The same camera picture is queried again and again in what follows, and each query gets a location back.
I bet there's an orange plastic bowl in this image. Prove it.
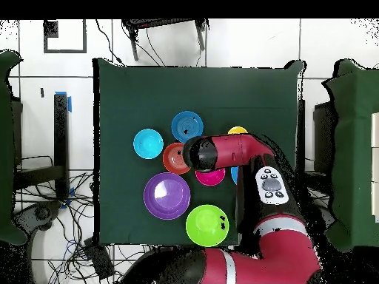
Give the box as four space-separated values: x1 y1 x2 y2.
161 142 192 175

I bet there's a pink plastic bowl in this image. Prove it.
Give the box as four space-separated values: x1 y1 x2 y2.
195 167 227 187

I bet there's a small blue plastic bowl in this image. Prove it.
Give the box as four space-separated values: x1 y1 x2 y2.
170 110 204 143

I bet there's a cyan plastic bowl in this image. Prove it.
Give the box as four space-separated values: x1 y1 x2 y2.
133 128 164 160

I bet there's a purple plastic bowl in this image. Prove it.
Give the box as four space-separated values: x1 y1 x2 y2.
143 172 192 220

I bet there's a yellow plastic cup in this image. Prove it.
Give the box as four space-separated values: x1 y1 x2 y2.
227 126 249 136

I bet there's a green plastic bowl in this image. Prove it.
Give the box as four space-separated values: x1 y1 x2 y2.
185 204 229 248

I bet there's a dark green table cloth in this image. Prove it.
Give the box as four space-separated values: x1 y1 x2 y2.
93 58 306 246

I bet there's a blue tape piece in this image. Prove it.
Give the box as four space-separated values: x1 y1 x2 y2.
60 187 76 209
54 91 73 113

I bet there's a black cabinet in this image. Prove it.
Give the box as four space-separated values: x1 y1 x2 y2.
313 101 337 174

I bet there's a grey office chair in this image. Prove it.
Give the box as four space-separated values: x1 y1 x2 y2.
14 200 63 231

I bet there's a green covered side table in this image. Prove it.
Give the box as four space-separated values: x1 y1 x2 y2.
322 58 379 252
0 50 27 246

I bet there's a black floor cable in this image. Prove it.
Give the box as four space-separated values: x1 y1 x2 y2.
95 18 126 67

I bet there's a black bench frame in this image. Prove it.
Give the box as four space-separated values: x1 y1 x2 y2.
13 92 70 200

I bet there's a bundle of floor cables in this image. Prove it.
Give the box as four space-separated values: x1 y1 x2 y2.
14 155 98 284

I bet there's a black square frame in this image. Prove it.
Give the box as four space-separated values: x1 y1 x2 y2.
43 18 87 55

